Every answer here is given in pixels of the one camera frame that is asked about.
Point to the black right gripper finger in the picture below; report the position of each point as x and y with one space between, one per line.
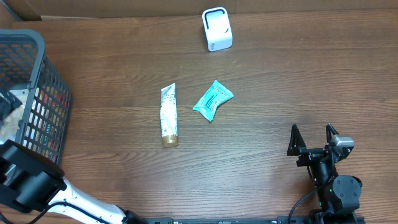
331 133
296 144

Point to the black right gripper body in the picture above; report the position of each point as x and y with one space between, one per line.
310 155

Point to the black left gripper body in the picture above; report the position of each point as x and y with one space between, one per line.
6 107

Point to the teal wipes packet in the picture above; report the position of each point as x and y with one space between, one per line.
216 95

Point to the white Pantene tube gold cap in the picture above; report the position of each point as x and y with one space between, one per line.
169 116

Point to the clear beige zip pouch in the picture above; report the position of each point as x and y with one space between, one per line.
10 125

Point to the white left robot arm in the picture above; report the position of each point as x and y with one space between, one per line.
30 181

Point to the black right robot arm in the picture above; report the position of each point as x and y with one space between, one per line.
338 194

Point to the white barcode scanner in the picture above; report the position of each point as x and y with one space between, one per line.
217 28

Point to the dark grey plastic basket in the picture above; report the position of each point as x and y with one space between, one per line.
31 83

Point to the red snack package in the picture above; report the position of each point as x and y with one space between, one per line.
50 122

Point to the brown cardboard backdrop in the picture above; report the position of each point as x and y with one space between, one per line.
35 9

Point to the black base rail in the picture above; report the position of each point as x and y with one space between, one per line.
278 220

